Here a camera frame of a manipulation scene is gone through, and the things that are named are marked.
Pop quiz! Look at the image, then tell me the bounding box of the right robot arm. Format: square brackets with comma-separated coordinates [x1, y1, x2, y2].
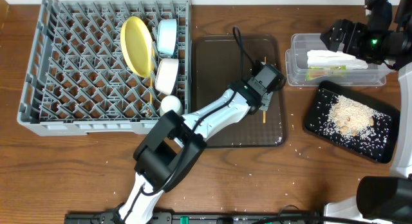
[319, 0, 411, 223]

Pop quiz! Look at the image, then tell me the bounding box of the grey plastic dishwasher rack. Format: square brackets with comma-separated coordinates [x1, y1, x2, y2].
[17, 0, 191, 136]

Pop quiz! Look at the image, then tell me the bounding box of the white pink bowl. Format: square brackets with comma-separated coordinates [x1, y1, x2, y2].
[155, 59, 179, 95]

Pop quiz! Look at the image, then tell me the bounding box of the clear plastic waste bin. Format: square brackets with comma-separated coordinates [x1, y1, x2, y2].
[285, 33, 393, 88]

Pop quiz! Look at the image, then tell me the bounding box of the wooden chopstick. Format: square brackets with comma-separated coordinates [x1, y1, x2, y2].
[148, 47, 155, 105]
[263, 57, 267, 124]

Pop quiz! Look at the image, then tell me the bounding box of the pale green plastic cup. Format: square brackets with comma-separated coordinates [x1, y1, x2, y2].
[160, 95, 183, 116]

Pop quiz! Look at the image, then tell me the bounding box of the light blue bowl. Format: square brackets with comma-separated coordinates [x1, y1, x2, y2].
[157, 19, 178, 55]

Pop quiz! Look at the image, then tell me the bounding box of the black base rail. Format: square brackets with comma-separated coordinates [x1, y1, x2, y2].
[63, 211, 326, 224]

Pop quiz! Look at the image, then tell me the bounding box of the rice and food scraps pile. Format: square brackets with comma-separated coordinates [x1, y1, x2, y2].
[328, 95, 378, 138]

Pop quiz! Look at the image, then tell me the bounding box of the green snack wrapper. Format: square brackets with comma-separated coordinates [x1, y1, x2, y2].
[305, 66, 348, 81]

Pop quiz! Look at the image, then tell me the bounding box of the yellow plastic plate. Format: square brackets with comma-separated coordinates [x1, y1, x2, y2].
[120, 16, 154, 78]

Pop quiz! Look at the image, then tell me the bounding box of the dark brown serving tray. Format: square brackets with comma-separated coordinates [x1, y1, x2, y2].
[191, 34, 288, 148]

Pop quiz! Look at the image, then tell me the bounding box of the black waste tray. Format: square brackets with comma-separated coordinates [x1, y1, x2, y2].
[303, 80, 400, 164]

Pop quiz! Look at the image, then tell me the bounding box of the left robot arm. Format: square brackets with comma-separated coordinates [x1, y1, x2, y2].
[113, 62, 286, 223]

